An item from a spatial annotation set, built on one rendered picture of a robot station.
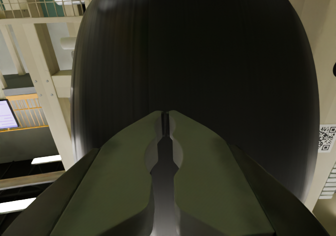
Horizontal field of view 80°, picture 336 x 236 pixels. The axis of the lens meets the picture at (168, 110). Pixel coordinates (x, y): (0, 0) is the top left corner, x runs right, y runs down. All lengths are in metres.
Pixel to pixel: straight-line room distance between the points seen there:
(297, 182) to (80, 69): 0.27
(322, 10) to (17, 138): 12.72
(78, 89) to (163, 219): 0.18
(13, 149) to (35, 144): 1.11
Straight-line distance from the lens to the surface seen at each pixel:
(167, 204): 0.24
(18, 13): 1.03
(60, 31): 10.03
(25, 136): 12.60
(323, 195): 0.71
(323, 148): 0.57
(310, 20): 0.46
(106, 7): 0.28
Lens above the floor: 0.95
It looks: 28 degrees up
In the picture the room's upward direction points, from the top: 178 degrees clockwise
